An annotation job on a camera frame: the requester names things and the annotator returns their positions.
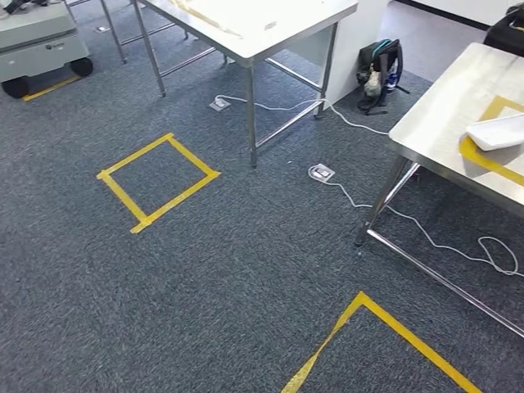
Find white table steel legs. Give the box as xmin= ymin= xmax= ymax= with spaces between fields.
xmin=131 ymin=0 xmax=390 ymax=169

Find yellow floor tape square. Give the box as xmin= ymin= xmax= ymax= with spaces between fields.
xmin=97 ymin=133 xmax=221 ymax=235
xmin=281 ymin=291 xmax=484 ymax=393

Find black backpack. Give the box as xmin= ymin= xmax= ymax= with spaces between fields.
xmin=356 ymin=38 xmax=411 ymax=116

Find white curved plastic part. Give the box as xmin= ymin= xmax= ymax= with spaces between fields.
xmin=465 ymin=112 xmax=524 ymax=151

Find stainless steel workbench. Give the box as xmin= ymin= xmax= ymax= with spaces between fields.
xmin=355 ymin=42 xmax=524 ymax=340

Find black hard carry case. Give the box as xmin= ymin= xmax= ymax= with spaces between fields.
xmin=482 ymin=4 xmax=524 ymax=58

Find yellow tape on workbench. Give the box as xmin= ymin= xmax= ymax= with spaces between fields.
xmin=458 ymin=95 xmax=524 ymax=188

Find steel leg table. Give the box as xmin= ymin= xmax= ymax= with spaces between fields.
xmin=65 ymin=0 xmax=190 ymax=65

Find grey wheeled mobile base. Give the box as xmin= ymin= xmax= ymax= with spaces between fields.
xmin=0 ymin=0 xmax=94 ymax=100

